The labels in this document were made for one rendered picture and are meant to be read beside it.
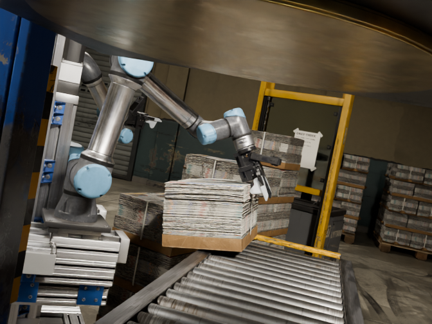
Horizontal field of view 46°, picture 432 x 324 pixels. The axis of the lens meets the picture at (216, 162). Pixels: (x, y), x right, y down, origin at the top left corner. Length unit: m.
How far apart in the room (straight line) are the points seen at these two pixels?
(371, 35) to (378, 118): 9.07
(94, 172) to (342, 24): 1.41
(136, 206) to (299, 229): 1.87
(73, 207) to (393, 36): 1.58
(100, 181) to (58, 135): 0.43
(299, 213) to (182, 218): 2.38
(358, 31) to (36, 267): 1.51
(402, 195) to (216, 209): 6.12
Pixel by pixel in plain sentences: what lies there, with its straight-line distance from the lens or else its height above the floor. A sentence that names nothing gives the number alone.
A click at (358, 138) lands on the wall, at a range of 9.37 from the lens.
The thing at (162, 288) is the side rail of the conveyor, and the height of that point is 0.80.
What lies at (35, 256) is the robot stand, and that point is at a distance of 1.73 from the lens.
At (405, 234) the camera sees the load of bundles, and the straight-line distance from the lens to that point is 7.82.
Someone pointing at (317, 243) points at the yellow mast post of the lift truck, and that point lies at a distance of 3.89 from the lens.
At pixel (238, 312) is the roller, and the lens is 1.28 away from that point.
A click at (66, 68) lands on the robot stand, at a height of 1.35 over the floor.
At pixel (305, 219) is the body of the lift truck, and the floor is 0.69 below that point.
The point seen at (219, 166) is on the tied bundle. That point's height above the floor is 1.03.
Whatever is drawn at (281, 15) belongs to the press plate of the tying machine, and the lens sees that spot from 0.33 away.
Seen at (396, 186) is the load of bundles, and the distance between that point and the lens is 7.72.
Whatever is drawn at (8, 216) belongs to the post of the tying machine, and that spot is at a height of 1.00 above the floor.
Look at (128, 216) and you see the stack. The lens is 2.57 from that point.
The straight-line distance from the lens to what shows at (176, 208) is 1.79.
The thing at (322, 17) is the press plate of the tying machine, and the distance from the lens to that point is 0.32.
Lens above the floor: 1.21
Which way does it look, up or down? 3 degrees down
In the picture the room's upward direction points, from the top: 11 degrees clockwise
